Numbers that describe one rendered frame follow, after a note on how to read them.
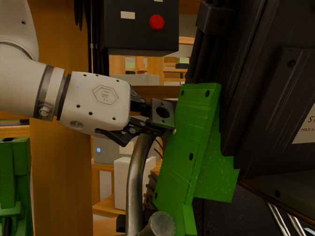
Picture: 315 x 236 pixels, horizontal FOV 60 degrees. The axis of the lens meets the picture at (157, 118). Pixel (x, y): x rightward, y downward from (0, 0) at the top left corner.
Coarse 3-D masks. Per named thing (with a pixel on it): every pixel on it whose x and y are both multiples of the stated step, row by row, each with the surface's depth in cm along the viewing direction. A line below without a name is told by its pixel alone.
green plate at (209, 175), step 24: (192, 96) 41; (216, 96) 36; (192, 120) 40; (216, 120) 38; (168, 144) 46; (192, 144) 38; (216, 144) 38; (168, 168) 44; (192, 168) 36; (216, 168) 39; (168, 192) 42; (192, 192) 36; (216, 192) 39
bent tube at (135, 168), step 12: (156, 108) 46; (168, 108) 47; (156, 120) 44; (168, 120) 45; (144, 144) 50; (132, 156) 52; (144, 156) 52; (132, 168) 52; (132, 180) 51; (132, 192) 49; (132, 204) 48; (132, 216) 46; (132, 228) 45
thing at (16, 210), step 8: (16, 200) 51; (0, 208) 49; (16, 208) 50; (24, 208) 53; (0, 216) 49; (8, 216) 49; (16, 216) 50; (24, 216) 52; (0, 224) 50; (8, 224) 49; (24, 224) 51; (0, 232) 50; (8, 232) 48; (16, 232) 50; (24, 232) 50
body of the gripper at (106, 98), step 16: (80, 80) 42; (96, 80) 44; (112, 80) 45; (64, 96) 39; (80, 96) 40; (96, 96) 41; (112, 96) 43; (128, 96) 44; (64, 112) 39; (80, 112) 39; (96, 112) 40; (112, 112) 41; (128, 112) 42; (80, 128) 41; (112, 128) 41
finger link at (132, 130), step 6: (150, 120) 45; (132, 126) 43; (150, 126) 45; (156, 126) 45; (132, 132) 43; (138, 132) 44; (144, 132) 45; (150, 132) 45; (156, 132) 45; (162, 132) 47; (132, 138) 44
